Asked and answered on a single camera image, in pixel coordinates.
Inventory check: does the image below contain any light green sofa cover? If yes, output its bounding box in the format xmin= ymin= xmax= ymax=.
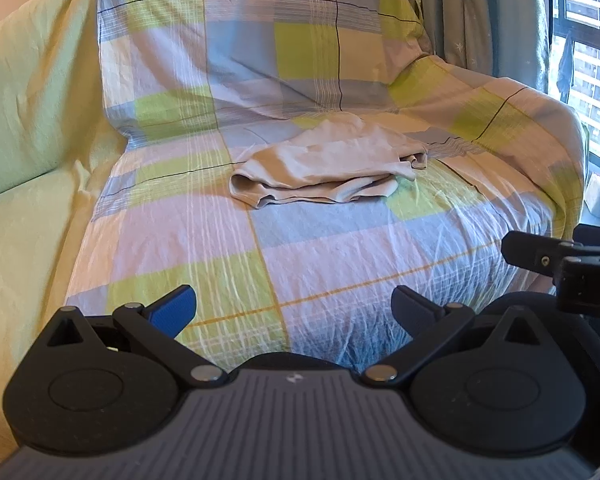
xmin=0 ymin=0 xmax=125 ymax=463

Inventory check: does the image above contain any plaid checkered bed sheet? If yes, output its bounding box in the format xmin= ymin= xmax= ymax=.
xmin=67 ymin=0 xmax=586 ymax=368

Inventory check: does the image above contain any grey-green star curtain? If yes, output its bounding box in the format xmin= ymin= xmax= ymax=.
xmin=420 ymin=0 xmax=552 ymax=92

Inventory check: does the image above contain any beige garment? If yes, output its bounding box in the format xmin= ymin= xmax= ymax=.
xmin=228 ymin=113 xmax=428 ymax=209

